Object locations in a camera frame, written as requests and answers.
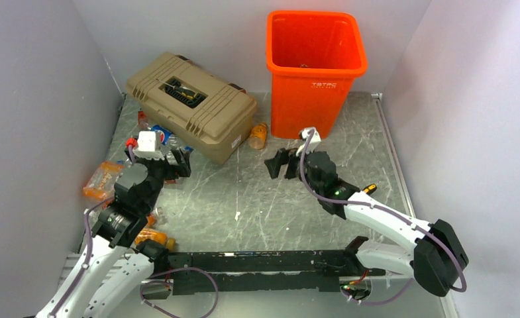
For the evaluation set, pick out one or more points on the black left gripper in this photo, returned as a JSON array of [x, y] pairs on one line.
[[182, 169]]

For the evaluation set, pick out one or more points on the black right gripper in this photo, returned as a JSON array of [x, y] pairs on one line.
[[283, 156]]

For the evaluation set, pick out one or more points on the small orange juice bottle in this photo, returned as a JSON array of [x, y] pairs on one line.
[[257, 137]]

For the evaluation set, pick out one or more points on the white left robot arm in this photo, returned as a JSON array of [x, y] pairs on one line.
[[87, 291]]

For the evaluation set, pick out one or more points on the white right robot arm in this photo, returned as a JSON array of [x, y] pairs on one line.
[[429, 252]]

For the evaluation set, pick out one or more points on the orange plastic bin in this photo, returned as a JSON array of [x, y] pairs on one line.
[[314, 58]]

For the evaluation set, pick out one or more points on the pepsi bottle near toolbox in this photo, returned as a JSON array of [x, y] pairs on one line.
[[169, 139]]

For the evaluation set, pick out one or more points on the tan plastic toolbox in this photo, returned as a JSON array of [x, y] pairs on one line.
[[216, 127]]

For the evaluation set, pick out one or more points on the orange label flattened bottle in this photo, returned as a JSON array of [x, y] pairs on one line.
[[154, 216]]

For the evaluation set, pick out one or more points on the screwdriver in toolbox lid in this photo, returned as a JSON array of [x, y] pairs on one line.
[[183, 94]]

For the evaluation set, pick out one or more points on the orange bottle near base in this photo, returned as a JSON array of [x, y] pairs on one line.
[[157, 236]]

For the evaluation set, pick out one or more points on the yellow black screwdriver on table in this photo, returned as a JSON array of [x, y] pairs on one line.
[[370, 188]]

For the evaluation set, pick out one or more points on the large orange bottle left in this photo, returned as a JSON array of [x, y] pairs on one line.
[[101, 184]]

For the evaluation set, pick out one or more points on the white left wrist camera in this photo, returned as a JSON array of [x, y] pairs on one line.
[[146, 146]]

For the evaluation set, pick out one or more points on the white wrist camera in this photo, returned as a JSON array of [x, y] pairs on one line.
[[146, 146], [311, 139]]

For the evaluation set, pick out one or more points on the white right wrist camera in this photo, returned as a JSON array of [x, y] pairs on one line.
[[311, 139]]

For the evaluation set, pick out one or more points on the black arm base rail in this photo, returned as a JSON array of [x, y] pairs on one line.
[[249, 271]]

